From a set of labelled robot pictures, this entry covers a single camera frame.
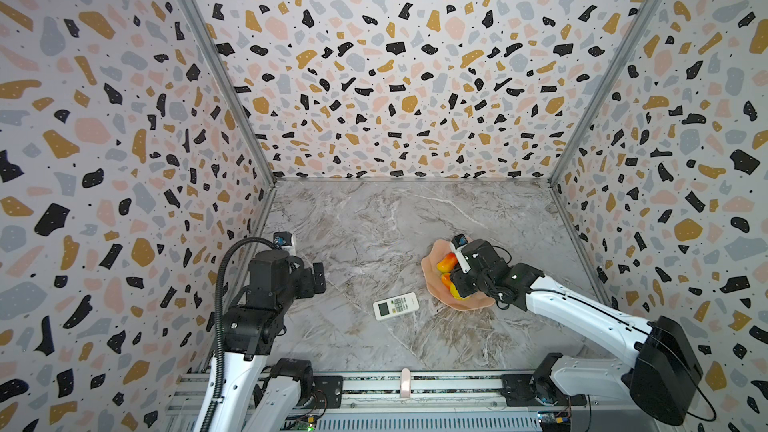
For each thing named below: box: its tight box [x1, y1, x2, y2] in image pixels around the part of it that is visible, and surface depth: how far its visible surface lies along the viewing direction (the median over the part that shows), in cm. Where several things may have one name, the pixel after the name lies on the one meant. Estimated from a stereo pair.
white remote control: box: [373, 292, 420, 321], surface depth 89 cm
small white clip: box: [400, 367, 411, 398], surface depth 75 cm
